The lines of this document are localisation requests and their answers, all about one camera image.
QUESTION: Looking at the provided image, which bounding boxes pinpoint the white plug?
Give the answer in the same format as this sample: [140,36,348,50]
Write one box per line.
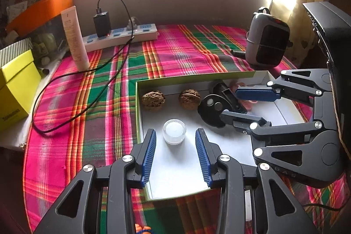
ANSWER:
[127,17,137,31]

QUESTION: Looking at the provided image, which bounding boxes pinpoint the brown walnut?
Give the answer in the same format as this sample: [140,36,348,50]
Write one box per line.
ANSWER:
[141,91,166,111]
[179,89,201,111]

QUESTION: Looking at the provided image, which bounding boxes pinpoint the black round disc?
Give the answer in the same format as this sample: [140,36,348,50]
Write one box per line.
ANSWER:
[197,94,233,128]

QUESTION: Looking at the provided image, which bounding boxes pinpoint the pink clip with dial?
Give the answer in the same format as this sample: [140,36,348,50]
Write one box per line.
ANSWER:
[229,81,258,112]

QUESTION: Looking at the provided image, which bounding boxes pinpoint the yellow box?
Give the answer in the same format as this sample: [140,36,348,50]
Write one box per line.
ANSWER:
[0,50,41,131]

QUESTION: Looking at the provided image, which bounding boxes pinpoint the open white green box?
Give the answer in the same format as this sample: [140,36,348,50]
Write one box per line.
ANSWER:
[135,70,306,202]

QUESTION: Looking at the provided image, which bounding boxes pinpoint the black charger cable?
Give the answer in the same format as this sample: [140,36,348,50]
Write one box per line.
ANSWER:
[31,0,136,134]

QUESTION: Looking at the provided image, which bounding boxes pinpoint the white power strip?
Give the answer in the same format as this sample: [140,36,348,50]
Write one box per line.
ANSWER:
[83,24,158,52]

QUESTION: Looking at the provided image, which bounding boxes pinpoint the black rectangular device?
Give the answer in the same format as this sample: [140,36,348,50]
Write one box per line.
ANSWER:
[211,80,247,113]

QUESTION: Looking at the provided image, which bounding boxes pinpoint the plaid pink green tablecloth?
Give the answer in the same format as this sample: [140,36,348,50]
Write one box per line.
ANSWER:
[23,25,350,233]

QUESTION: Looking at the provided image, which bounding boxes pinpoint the blue cord keychain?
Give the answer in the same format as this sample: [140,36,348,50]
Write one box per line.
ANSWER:
[134,223,154,234]

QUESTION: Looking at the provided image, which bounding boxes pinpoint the cream lotion tube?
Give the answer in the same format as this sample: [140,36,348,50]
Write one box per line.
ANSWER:
[61,6,90,71]

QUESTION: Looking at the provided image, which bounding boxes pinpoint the black charger adapter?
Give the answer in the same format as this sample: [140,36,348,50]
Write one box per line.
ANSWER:
[93,12,111,38]

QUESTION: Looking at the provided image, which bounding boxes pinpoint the orange lid storage bin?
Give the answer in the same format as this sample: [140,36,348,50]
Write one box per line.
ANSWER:
[6,0,73,38]

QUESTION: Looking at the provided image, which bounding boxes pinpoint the grey black mini heater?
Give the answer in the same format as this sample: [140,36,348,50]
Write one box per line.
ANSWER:
[245,7,290,68]

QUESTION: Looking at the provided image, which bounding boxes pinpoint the small translucent round jar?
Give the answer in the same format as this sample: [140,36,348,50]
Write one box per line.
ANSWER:
[162,119,186,145]

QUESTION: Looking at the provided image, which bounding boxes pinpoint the striped white box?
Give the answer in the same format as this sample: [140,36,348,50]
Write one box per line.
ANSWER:
[0,38,33,68]

